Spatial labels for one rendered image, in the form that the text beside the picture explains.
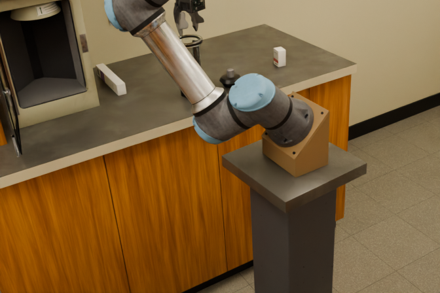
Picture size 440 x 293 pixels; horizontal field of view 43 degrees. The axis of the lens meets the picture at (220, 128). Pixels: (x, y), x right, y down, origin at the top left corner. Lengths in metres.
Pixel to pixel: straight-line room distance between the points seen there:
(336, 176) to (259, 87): 0.37
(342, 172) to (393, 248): 1.25
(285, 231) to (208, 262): 0.80
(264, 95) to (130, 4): 0.43
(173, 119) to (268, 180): 0.52
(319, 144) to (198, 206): 0.78
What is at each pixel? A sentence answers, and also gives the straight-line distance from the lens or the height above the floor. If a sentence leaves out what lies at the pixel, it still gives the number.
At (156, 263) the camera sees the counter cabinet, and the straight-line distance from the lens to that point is 2.34.
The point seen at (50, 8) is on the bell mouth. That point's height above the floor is 1.34.
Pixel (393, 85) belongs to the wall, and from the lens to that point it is 3.84.
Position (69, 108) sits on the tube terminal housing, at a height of 0.96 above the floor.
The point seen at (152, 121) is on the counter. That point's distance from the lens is 2.02.
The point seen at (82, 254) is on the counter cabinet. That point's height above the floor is 0.50.
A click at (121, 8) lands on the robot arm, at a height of 1.46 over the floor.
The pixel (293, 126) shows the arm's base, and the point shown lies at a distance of 1.60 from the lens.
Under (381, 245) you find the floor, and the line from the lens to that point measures 2.90.
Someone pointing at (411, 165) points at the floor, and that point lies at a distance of 3.53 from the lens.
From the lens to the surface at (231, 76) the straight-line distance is 2.23.
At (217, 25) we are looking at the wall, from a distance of 2.83.
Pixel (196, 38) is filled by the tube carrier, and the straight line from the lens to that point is 2.14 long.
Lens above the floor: 1.87
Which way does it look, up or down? 29 degrees down
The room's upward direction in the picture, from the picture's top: 4 degrees counter-clockwise
